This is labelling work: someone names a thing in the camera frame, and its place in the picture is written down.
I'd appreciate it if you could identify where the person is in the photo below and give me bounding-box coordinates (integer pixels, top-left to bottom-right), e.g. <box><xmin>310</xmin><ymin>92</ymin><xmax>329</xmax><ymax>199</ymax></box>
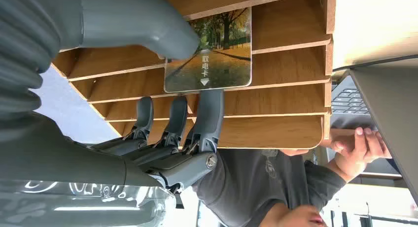
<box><xmin>192</xmin><ymin>128</ymin><xmax>392</xmax><ymax>227</ymax></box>

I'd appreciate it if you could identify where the tiered wooden card rack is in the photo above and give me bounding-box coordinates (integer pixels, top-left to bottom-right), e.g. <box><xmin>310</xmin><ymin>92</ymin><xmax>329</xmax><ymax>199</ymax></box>
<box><xmin>51</xmin><ymin>0</ymin><xmax>337</xmax><ymax>151</ymax></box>

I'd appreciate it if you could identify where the ribbed grey right arm sleeve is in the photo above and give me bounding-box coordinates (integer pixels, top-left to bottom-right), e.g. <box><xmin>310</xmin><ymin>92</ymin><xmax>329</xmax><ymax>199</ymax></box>
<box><xmin>0</xmin><ymin>0</ymin><xmax>83</xmax><ymax>135</ymax></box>

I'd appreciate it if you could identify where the grey laptop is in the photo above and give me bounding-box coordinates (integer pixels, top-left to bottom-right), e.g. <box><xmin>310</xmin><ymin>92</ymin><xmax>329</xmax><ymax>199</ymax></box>
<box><xmin>330</xmin><ymin>54</ymin><xmax>418</xmax><ymax>207</ymax></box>

